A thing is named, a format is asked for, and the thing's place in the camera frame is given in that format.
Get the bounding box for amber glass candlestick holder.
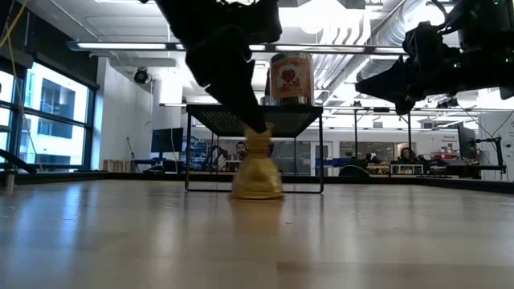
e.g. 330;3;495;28
230;122;285;201

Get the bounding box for black computer monitor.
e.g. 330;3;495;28
150;127;185;161

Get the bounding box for large dark window frame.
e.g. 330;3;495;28
0;55;100;172

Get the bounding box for wooden blocks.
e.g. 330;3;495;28
102;158;133;173

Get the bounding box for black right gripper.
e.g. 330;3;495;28
355;20;463;116

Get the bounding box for black ceiling track lights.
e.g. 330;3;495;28
435;97;460;109

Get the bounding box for grey metal post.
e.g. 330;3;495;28
3;168;16;192

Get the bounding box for black office chair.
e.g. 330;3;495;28
338;164;370;177

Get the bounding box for black table frame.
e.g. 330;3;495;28
0;170;514;193

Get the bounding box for black monitor stand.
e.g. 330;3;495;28
483;135;506;174

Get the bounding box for black perforated metal shelf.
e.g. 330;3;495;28
183;103;324;195

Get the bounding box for dark side-on monitor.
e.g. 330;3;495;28
457;124;477;156

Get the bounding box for long ceiling light bar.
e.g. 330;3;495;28
67;39;406;55

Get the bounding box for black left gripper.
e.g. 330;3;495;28
154;0;284;136

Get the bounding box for white low shelf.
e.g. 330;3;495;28
390;163;425;176

